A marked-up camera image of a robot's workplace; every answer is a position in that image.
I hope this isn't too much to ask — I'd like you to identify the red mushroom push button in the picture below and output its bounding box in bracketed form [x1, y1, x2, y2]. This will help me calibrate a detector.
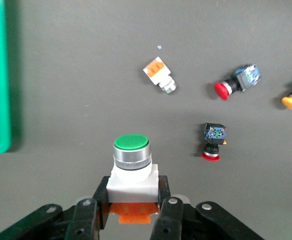
[201, 122, 228, 163]
[213, 64, 262, 101]

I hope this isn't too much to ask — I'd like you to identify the orange push button switch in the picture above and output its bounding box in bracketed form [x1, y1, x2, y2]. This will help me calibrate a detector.
[105, 134, 161, 225]

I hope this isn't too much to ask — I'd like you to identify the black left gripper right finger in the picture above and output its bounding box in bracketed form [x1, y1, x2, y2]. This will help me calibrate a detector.
[149, 175, 186, 240]

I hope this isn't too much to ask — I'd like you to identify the white orange switch block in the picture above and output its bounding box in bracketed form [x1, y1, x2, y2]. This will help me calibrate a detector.
[142, 56, 178, 95]

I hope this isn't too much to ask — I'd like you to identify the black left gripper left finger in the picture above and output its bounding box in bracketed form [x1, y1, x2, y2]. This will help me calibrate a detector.
[65, 175, 111, 240]

